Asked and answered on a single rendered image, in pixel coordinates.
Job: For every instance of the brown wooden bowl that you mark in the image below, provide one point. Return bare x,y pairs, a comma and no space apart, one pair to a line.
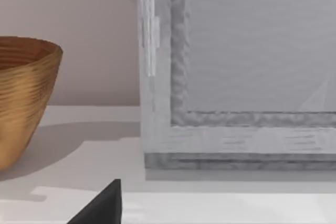
25,98

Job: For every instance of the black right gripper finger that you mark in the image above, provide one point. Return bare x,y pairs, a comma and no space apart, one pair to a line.
106,205

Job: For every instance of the grey framed cabinet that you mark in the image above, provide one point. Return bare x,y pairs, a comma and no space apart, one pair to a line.
236,77

